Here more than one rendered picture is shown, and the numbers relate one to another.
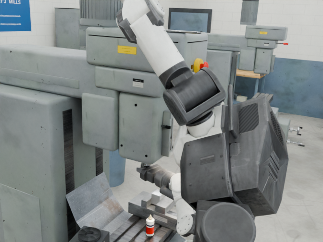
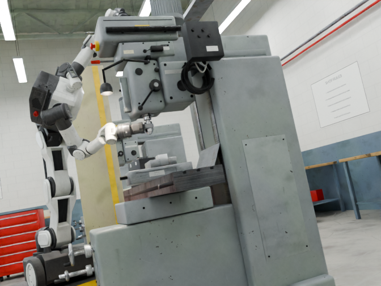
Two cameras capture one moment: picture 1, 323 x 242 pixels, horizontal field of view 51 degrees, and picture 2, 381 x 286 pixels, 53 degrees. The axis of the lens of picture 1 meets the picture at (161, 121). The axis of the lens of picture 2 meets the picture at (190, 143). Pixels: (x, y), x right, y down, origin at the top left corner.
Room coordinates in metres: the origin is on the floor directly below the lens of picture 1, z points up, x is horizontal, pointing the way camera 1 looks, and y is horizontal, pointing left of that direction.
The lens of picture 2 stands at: (3.14, -1.44, 0.81)
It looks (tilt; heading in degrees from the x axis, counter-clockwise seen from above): 7 degrees up; 132
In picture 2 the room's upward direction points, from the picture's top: 11 degrees counter-clockwise
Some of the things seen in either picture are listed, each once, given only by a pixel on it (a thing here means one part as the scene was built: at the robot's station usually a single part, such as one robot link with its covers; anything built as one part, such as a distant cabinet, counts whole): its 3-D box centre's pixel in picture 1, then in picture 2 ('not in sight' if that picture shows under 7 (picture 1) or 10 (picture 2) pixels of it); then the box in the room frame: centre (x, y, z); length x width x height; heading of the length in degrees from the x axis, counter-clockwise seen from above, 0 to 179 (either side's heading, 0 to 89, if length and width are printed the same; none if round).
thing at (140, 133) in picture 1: (145, 123); (143, 89); (1.48, 0.07, 1.47); 0.21 x 0.19 x 0.32; 153
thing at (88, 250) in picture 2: not in sight; (78, 253); (1.25, -0.38, 0.60); 0.16 x 0.12 x 0.12; 63
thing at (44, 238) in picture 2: not in sight; (56, 236); (0.59, -0.15, 0.68); 0.21 x 0.20 x 0.13; 174
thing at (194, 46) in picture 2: not in sight; (203, 41); (1.91, 0.18, 1.62); 0.20 x 0.09 x 0.21; 63
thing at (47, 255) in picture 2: not in sight; (60, 249); (0.62, -0.15, 0.59); 0.64 x 0.52 x 0.33; 174
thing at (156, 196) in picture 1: (158, 197); (161, 160); (1.61, 0.00, 1.01); 0.06 x 0.05 x 0.06; 151
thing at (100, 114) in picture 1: (112, 116); (172, 87); (1.57, 0.24, 1.47); 0.24 x 0.19 x 0.26; 153
